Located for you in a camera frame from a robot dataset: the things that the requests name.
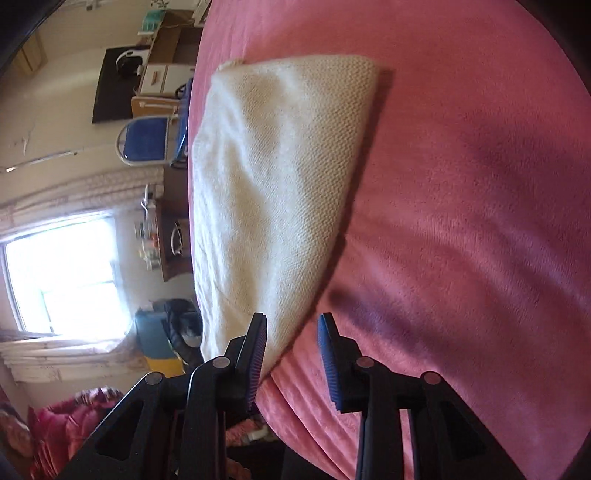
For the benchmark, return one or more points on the brown paper bag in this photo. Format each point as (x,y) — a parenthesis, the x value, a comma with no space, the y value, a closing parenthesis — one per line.
(178,240)

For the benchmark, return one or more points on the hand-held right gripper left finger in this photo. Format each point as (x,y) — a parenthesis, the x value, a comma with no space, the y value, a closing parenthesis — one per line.
(257,364)

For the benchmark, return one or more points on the pink bed blanket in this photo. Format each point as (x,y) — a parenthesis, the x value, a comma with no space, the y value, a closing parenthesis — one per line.
(461,207)

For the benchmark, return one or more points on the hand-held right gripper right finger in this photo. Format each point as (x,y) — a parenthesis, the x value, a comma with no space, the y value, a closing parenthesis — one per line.
(328,364)

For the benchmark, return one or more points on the black television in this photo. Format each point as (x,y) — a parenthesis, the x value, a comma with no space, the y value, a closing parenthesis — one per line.
(106,97)

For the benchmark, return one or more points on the white drawer cabinet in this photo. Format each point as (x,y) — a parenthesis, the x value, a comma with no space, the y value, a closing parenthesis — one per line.
(161,78)

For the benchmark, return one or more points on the beige knit sweater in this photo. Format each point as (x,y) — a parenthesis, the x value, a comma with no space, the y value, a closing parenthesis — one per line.
(268,184)

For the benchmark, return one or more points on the bright window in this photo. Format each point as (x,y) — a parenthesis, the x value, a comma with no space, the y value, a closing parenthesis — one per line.
(60,277)

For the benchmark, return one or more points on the black puffer jacket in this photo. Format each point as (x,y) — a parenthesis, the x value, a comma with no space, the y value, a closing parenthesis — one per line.
(184,332)

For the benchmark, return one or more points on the wooden side table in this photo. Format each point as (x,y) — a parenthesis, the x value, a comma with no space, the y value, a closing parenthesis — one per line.
(168,272)

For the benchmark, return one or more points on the blue metal chair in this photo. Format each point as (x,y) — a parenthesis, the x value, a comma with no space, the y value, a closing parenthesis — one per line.
(143,138)

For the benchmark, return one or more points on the wooden desk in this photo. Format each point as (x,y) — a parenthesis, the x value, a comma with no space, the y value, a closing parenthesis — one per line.
(180,41)

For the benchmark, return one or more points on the curved metal rail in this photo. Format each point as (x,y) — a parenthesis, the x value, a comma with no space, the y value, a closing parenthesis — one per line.
(46,159)

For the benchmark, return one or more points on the patterned beige curtain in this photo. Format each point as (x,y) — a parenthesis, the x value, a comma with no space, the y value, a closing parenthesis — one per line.
(60,360)
(83,194)

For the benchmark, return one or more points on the teal tissue pack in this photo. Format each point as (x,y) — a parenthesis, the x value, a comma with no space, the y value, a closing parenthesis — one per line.
(152,21)

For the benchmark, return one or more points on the tan wooden board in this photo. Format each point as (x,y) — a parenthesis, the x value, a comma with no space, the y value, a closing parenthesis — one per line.
(152,107)

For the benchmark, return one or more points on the blue storage box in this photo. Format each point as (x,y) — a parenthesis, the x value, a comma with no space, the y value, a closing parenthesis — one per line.
(152,332)

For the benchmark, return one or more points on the yellow box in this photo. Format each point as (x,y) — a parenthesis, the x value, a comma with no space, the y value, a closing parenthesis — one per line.
(164,365)

